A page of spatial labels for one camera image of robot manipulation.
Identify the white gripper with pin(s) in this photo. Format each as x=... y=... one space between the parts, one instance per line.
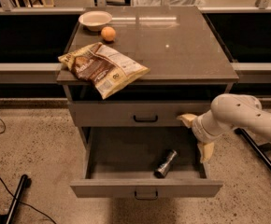
x=199 y=129

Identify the silver redbull can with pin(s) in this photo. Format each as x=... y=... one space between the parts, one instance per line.
x=164 y=166

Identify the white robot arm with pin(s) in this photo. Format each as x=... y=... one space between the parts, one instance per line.
x=227 y=112

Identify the closed grey top drawer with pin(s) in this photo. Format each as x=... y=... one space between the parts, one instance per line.
x=133 y=113

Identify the grey drawer cabinet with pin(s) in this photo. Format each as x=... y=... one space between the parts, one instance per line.
x=185 y=59

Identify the open grey middle drawer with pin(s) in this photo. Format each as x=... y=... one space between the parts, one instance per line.
x=120 y=163

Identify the black stand leg right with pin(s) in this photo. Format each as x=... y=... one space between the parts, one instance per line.
x=260 y=150

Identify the black stand leg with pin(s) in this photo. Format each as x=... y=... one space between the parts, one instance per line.
x=25 y=182
x=260 y=150

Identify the yellow brown chip bag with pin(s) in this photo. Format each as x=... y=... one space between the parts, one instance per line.
x=106 y=68

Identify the orange fruit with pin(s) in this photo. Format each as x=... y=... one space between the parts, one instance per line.
x=108 y=34

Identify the white bowl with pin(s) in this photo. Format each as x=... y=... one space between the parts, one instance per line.
x=95 y=21

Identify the black stand leg left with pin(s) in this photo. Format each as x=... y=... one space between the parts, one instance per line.
x=25 y=182

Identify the grey metal railing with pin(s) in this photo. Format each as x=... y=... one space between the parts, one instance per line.
x=249 y=72

